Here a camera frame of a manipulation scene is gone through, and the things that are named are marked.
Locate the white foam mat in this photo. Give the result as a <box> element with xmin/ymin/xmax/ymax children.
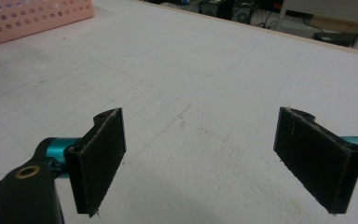
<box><xmin>0</xmin><ymin>0</ymin><xmax>358</xmax><ymax>224</ymax></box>

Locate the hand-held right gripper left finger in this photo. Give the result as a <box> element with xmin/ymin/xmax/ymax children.
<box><xmin>63</xmin><ymin>106</ymin><xmax>128</xmax><ymax>218</ymax></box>

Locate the pink plastic basket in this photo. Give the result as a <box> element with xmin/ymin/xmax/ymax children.
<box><xmin>0</xmin><ymin>0</ymin><xmax>95</xmax><ymax>49</ymax></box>

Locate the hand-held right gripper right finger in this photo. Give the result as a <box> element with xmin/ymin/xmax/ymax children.
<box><xmin>273</xmin><ymin>106</ymin><xmax>358</xmax><ymax>216</ymax></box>

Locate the black computer tower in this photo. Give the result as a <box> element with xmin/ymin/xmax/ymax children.
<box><xmin>199</xmin><ymin>0</ymin><xmax>236</xmax><ymax>21</ymax></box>

